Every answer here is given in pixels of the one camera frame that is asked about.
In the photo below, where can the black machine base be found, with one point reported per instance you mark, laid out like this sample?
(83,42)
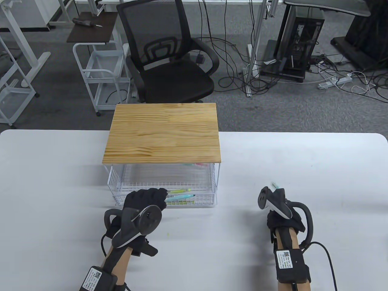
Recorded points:
(366,39)

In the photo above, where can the person's right hand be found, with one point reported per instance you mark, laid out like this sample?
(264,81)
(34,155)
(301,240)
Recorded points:
(289,222)

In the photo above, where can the black computer tower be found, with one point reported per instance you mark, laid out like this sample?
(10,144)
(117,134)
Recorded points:
(303,39)

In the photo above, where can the dark brown side table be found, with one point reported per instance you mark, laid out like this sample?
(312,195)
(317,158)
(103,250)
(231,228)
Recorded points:
(91,31)

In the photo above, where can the grey standing desk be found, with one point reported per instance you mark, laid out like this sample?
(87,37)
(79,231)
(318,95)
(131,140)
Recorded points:
(333,7)

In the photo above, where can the person's left forearm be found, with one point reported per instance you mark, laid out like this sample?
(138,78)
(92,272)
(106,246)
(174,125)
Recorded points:
(122,263)

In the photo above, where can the person's right forearm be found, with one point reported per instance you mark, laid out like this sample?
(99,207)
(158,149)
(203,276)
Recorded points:
(286,239)

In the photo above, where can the yellow-green double-ended highlighter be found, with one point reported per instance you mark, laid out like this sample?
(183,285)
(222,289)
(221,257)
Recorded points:
(182,202)
(178,191)

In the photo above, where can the black mesh office chair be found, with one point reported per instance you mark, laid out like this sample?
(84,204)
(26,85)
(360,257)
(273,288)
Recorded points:
(172,80)

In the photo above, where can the aluminium profile post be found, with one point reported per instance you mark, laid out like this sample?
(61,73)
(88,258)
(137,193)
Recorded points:
(254,60)

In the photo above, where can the teal highlighter cap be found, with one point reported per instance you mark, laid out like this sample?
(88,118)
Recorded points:
(275,185)

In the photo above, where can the black tracking controller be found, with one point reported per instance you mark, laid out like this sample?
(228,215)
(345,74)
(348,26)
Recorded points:
(150,219)
(274,200)

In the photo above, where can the white desk leg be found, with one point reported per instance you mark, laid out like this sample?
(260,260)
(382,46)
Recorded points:
(36,65)

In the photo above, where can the black power adapter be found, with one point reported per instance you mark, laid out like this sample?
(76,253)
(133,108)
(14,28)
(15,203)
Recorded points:
(200,57)

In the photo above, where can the white power strip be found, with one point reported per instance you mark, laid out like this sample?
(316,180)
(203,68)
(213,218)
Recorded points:
(335,81)

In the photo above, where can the person's left hand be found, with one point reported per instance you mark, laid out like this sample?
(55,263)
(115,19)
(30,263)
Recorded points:
(145,198)

